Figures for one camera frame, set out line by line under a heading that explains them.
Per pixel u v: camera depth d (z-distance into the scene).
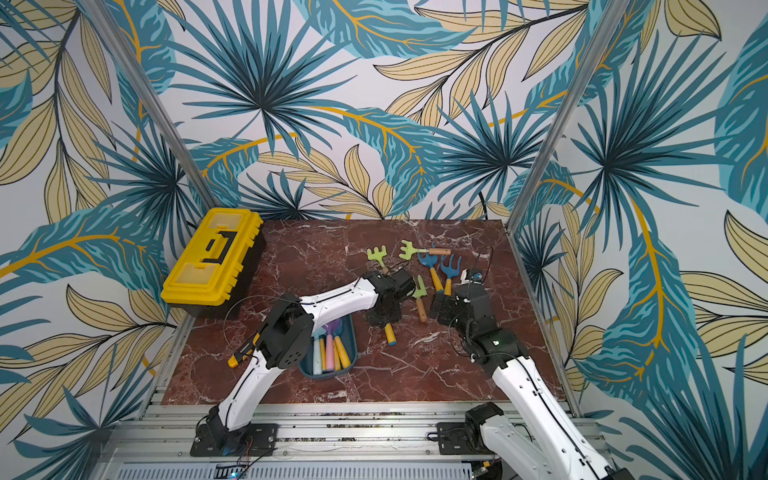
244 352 0.86
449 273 1.06
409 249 1.11
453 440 0.73
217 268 0.85
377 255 1.10
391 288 0.74
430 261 1.09
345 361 0.84
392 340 0.89
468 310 0.55
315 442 0.75
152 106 0.83
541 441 0.44
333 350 0.85
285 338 0.56
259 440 0.73
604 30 0.71
